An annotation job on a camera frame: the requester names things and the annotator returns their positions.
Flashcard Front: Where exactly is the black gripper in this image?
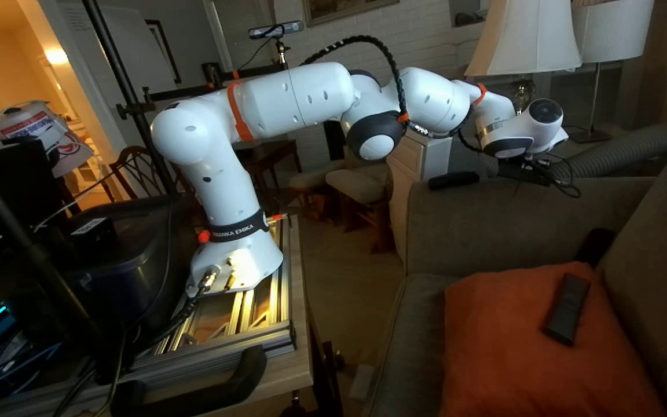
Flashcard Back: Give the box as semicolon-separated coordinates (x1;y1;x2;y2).
498;150;572;187

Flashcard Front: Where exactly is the metal robot base platform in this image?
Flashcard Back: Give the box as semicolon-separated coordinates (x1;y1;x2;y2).
115;213;316;392

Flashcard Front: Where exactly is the grey-brown fabric couch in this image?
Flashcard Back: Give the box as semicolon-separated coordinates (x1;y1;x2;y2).
367;122;667;417

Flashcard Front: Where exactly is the large white lamp shade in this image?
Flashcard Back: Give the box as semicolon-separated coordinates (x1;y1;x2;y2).
466;0;583;79

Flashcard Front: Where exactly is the dark remote control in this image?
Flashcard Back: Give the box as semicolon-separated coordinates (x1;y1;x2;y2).
542;270;593;347

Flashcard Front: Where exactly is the small white lamp shade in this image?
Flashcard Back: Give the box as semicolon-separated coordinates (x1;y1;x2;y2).
572;0;659;67

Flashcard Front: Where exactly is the beige footstool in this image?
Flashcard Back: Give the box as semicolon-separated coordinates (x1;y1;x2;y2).
323;161;397;237

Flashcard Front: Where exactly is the orange pillow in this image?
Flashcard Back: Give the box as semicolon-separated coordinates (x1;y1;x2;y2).
439;260;667;417

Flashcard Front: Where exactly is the dark wooden chair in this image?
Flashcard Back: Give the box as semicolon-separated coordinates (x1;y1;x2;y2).
106;143;198;203

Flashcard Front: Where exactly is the black control box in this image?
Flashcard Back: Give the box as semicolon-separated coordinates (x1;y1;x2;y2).
66;196;190;349

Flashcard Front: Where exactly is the black stand pole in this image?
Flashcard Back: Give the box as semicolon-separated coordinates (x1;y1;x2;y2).
82;0;168;199

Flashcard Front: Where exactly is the white printed sign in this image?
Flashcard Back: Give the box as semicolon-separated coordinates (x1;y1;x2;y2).
0;99;95;181

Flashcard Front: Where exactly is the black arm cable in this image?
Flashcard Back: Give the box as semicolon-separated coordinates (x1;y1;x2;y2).
298;32;412;122

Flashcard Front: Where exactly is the framed wall picture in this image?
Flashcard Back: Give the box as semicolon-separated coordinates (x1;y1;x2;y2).
298;0;403;28

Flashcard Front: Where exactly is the camera on stand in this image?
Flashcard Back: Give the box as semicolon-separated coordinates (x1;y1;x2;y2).
246;18;305;67

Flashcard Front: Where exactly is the black cart handle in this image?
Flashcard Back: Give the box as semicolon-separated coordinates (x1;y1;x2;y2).
112;345;272;417

